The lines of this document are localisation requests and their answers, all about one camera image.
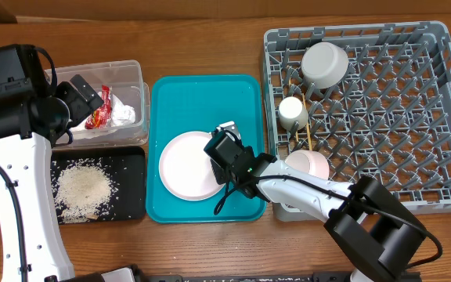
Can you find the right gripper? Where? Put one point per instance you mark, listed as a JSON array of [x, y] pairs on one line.
[[225, 177]]

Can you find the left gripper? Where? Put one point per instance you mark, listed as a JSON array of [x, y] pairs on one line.
[[82, 107]]

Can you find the red snack wrapper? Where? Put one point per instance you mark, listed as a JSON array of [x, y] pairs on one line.
[[101, 117]]

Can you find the pink plate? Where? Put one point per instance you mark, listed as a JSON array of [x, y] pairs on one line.
[[186, 170]]

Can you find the pink bowl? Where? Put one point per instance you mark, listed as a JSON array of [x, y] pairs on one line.
[[310, 162]]

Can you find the cream paper cup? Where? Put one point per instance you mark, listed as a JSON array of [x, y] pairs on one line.
[[291, 109]]

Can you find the white rice pile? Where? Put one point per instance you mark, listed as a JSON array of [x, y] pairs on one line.
[[83, 190]]

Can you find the wooden chopstick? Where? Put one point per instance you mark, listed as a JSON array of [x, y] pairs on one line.
[[294, 131], [307, 126]]

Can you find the grey bowl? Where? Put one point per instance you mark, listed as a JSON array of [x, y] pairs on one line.
[[324, 64]]

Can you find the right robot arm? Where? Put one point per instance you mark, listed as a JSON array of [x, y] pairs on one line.
[[376, 232]]

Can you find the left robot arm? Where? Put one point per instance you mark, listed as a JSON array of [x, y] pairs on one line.
[[31, 121]]

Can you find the clear plastic bin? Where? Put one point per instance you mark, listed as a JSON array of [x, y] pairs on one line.
[[126, 80]]

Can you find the teal serving tray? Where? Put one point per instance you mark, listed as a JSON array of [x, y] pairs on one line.
[[200, 103]]

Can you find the black plastic tray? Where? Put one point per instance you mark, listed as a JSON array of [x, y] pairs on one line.
[[127, 166]]

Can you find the cardboard box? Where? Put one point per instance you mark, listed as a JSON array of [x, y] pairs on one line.
[[14, 11]]

